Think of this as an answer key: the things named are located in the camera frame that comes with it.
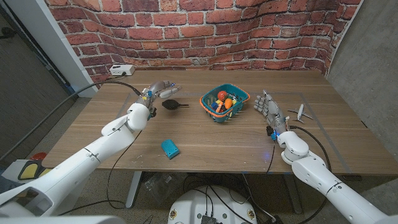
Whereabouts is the white toy airplane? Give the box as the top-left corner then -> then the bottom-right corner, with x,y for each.
287,103 -> 314,123

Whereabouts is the white table leg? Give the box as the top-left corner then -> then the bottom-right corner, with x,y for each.
125,170 -> 143,209

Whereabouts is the red brick print backdrop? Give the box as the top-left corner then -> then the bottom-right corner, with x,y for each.
45,0 -> 364,90

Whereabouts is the teal basket with orange rim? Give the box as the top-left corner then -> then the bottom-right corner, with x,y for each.
199,83 -> 251,124

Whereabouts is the yellow and red button box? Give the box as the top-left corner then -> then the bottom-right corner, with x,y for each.
9,151 -> 53,181

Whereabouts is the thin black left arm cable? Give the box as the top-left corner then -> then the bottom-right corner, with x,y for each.
58,130 -> 142,216

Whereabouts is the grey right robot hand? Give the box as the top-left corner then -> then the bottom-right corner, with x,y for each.
254,89 -> 290,134

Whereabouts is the black rubber air blower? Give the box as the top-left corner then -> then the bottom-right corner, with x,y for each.
161,98 -> 190,111

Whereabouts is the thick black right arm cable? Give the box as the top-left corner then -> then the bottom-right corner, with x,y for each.
289,124 -> 333,172

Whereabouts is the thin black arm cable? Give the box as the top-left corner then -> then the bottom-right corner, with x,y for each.
266,144 -> 276,174
58,130 -> 142,216

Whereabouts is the grey table leg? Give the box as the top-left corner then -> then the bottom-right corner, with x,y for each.
283,174 -> 303,214

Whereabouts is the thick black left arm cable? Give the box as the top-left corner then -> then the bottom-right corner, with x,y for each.
0,80 -> 142,161

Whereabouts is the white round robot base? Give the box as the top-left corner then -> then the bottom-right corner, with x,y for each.
167,185 -> 258,224

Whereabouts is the clear plastic bag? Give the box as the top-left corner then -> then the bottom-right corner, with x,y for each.
142,172 -> 187,200

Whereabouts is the white robot torso edge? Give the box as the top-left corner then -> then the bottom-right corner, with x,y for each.
0,215 -> 125,224

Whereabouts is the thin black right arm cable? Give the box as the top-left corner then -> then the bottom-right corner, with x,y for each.
266,144 -> 276,174

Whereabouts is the white power socket box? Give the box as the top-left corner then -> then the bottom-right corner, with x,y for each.
109,64 -> 136,77

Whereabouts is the teal toy phone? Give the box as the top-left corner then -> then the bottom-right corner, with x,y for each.
160,139 -> 180,160

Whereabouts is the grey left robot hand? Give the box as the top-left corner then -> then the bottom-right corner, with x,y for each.
138,80 -> 183,116

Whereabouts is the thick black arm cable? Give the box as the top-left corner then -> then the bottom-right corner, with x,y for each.
0,80 -> 142,161
289,124 -> 333,172

